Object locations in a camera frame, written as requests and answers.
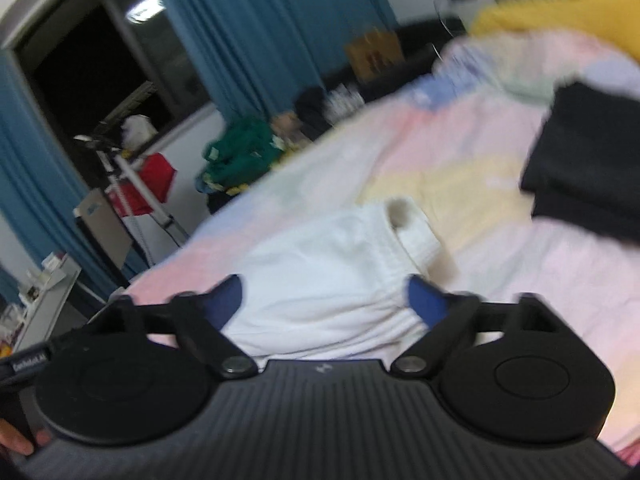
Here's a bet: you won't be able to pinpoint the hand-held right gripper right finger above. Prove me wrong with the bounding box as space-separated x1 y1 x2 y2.
390 274 563 380

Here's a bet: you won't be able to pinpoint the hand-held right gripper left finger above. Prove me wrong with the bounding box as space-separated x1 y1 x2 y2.
90 274 259 380

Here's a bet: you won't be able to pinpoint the white pants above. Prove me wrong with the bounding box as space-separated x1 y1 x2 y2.
219 197 447 361

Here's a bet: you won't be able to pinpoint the black clothes pile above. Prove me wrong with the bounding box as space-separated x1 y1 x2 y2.
294 86 333 141

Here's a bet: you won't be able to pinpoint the person's left hand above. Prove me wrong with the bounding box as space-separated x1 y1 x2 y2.
0 416 52 457

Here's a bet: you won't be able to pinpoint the white dressing table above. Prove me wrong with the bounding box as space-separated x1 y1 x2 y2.
0 250 83 361

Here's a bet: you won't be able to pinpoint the garment steamer stand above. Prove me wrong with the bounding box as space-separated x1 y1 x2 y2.
74 130 191 252

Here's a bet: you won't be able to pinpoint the red cloth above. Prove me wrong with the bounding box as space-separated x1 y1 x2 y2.
112 152 178 217

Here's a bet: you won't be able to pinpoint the green garment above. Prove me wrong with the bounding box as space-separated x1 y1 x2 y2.
196 116 287 196

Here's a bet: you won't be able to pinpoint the blue curtain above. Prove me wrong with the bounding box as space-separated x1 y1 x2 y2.
0 55 147 306
134 0 401 122

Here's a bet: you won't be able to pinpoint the beige plush toy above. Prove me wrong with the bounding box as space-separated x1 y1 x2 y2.
271 112 302 137

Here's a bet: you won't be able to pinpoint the white cloth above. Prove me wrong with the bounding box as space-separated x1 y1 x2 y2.
121 115 159 155

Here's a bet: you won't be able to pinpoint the black folded garment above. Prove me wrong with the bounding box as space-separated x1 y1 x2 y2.
520 81 640 247

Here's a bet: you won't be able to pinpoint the patterned cloth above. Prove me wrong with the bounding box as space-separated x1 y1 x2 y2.
324 85 363 118

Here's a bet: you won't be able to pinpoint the black sofa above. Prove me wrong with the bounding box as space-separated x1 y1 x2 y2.
295 16 463 141

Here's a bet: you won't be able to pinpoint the brown paper bag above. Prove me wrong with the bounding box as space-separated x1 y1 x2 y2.
345 27 404 82

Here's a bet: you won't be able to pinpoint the dark window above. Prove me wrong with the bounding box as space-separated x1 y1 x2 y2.
14 0 212 161

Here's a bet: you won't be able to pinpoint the yellow blanket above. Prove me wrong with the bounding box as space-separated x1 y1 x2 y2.
471 0 640 57

